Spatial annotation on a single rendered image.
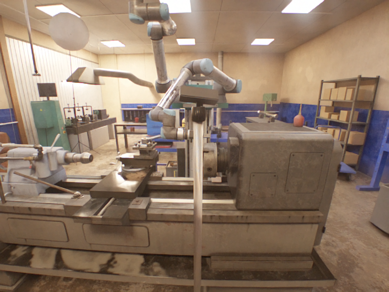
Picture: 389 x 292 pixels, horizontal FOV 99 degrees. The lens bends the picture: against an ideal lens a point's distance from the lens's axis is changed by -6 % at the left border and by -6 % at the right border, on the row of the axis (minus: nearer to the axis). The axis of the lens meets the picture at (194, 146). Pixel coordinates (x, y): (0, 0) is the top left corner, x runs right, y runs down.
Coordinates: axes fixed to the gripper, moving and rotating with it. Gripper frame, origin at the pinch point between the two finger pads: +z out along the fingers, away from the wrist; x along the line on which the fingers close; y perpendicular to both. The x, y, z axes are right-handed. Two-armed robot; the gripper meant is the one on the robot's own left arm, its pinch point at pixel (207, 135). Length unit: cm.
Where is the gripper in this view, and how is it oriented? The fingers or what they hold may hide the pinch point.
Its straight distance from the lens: 132.1
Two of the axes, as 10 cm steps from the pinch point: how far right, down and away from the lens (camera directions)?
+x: 0.1, -0.7, -10.0
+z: 10.0, 0.6, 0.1
